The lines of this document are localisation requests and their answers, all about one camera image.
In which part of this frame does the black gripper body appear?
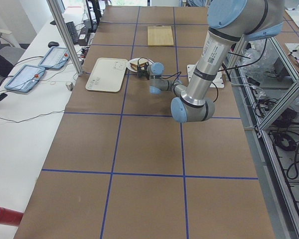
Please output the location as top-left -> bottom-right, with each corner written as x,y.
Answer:
141,65 -> 150,79

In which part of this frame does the white round plate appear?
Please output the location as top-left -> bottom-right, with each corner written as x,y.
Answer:
127,57 -> 153,73

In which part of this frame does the white bread slice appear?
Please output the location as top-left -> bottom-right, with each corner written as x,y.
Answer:
129,58 -> 149,71

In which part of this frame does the wooden cutting board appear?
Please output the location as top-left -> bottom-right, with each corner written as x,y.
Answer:
147,25 -> 174,47

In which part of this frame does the cream plastic tray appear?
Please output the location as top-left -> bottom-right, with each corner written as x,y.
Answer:
85,58 -> 128,93

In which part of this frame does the black keyboard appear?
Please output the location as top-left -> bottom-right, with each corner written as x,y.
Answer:
65,21 -> 79,44

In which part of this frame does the blue teach pendant far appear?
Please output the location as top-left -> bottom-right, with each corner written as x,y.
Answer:
38,46 -> 69,70

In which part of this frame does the blue teach pendant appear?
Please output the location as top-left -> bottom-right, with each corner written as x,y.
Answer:
4,64 -> 46,93
38,46 -> 69,70

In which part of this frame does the black computer mouse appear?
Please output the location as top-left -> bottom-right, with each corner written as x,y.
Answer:
48,41 -> 59,48

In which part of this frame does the blue teach pendant near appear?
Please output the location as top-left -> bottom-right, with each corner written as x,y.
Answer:
4,64 -> 46,93

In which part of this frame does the office chair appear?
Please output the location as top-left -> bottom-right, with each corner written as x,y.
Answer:
0,41 -> 25,77

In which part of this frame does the small black phone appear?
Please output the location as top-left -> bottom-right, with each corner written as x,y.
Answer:
0,93 -> 7,101

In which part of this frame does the red cylinder bottle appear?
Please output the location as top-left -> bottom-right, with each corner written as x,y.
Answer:
0,207 -> 23,227

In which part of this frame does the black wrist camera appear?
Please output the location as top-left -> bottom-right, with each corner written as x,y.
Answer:
137,59 -> 147,78

